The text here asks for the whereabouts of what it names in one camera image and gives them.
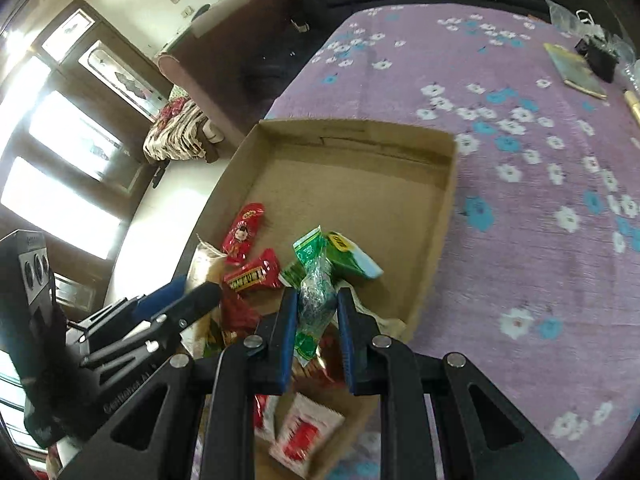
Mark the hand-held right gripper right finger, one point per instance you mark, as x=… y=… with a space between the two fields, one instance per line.
x=346 y=345

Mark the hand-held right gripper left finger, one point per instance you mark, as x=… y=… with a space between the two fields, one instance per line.
x=287 y=342

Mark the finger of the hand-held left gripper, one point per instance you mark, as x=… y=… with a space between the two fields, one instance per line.
x=162 y=296
x=200 y=300

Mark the beige snack packet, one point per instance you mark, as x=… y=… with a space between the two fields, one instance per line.
x=205 y=265

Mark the green clear snack packet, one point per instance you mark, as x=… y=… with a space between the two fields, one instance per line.
x=312 y=287

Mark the shallow cardboard box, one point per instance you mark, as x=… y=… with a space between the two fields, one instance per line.
x=350 y=185

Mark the red yellow label snack packet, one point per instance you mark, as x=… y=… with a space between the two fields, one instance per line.
x=252 y=276

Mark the small green snack packet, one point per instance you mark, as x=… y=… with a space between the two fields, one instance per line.
x=288 y=275

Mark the red cartoon snack packet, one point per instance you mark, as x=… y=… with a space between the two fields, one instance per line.
x=242 y=232

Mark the green white snack packet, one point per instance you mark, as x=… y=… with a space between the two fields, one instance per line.
x=350 y=260

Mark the black slipper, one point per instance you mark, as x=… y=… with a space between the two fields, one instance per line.
x=158 y=175

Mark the white slipper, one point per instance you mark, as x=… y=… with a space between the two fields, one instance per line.
x=213 y=132

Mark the floral blanket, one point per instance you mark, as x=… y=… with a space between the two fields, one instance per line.
x=172 y=127

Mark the wooden framed window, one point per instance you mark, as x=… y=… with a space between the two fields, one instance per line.
x=65 y=135

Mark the purple floral bedsheet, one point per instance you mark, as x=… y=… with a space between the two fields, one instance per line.
x=525 y=260

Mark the brown armchair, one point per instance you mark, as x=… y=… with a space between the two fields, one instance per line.
x=235 y=70

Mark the white cloth on armchair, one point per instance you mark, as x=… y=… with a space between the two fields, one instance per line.
x=215 y=19

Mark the black binder clip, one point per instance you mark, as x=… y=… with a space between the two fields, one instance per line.
x=597 y=57

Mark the translucent plastic bag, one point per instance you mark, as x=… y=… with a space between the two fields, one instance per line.
x=565 y=12

